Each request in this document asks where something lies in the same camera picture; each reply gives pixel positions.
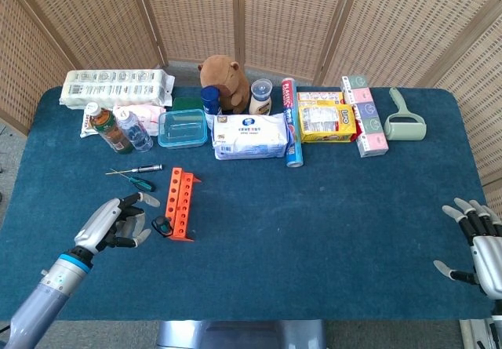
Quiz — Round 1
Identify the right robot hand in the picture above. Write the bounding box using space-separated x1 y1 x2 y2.
432 197 502 297

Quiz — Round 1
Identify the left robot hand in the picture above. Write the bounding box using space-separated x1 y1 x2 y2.
73 191 162 255

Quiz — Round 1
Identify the small black clip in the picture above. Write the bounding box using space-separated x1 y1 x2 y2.
150 215 174 238

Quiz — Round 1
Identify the orange test tube rack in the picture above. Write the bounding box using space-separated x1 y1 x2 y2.
163 166 203 243

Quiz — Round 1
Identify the green tea bottle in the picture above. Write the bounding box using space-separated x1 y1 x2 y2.
85 102 135 155

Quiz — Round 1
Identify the clear water bottle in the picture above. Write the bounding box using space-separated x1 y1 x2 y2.
115 107 155 154

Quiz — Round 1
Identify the pink white snack bag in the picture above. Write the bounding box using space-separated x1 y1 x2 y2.
79 104 168 139

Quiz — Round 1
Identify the clear container blue lid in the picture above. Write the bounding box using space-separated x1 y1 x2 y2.
157 107 209 151

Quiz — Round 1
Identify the white paper roll pack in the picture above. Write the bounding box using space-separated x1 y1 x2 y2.
59 68 176 111

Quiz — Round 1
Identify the light green lint roller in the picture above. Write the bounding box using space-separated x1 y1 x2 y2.
383 86 428 142

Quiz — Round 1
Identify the blue white spray can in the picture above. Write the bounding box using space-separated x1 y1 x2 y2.
200 85 224 131

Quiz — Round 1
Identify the pastel tissue pack strip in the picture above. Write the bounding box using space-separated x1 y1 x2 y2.
340 75 390 158

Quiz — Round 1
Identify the white blue wet wipes pack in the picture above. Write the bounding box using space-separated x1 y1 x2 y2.
211 113 292 162

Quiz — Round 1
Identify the grey robot torso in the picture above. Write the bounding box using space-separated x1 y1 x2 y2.
155 319 328 349

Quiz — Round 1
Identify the blue felt table cover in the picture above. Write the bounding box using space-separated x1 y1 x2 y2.
0 85 496 322

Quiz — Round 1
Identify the brown capybara plush toy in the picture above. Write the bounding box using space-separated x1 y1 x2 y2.
197 54 253 115

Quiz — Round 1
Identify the mayonnaise bottle clear cap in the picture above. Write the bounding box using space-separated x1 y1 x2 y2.
248 78 274 117

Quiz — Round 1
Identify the yellow snack box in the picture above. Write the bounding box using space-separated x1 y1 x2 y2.
298 103 358 144

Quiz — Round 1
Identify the plastic wrap box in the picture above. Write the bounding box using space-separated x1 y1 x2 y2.
280 76 305 169

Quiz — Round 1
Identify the woven folding screen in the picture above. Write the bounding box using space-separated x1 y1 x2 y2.
0 0 502 209

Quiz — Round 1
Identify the small green handled screwdriver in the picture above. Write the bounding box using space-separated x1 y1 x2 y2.
109 168 155 193

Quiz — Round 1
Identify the black handled precision screwdriver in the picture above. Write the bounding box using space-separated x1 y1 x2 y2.
104 163 164 176

